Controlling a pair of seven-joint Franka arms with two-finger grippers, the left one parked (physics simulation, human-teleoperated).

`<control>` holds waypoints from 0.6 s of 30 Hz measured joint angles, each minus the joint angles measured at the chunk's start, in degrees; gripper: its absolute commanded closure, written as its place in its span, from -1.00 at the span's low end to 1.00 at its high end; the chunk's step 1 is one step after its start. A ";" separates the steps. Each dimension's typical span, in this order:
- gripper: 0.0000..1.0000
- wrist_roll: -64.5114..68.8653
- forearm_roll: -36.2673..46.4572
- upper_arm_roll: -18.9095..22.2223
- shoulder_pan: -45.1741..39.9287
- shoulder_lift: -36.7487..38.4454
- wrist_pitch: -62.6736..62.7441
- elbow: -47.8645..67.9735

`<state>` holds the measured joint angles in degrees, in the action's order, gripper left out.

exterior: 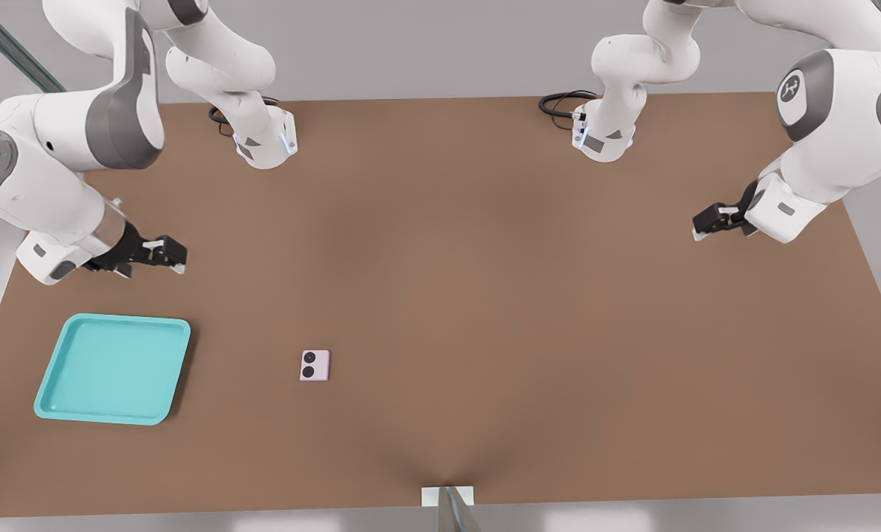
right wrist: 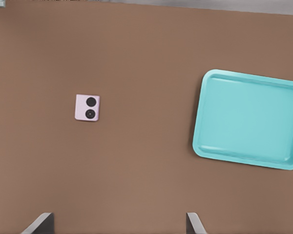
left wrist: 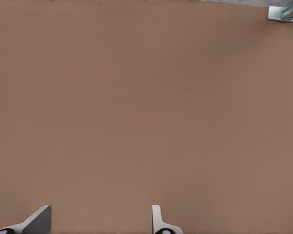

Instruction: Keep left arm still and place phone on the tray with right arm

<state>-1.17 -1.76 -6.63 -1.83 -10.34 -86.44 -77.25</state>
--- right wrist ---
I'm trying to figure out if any pale blue-green tray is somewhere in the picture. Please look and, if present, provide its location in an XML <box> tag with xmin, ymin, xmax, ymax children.
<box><xmin>192</xmin><ymin>69</ymin><xmax>293</xmax><ymax>171</ymax></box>

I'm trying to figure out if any pale lilac phone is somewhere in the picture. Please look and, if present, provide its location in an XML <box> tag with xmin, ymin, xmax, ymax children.
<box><xmin>74</xmin><ymin>94</ymin><xmax>101</xmax><ymax>122</ymax></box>

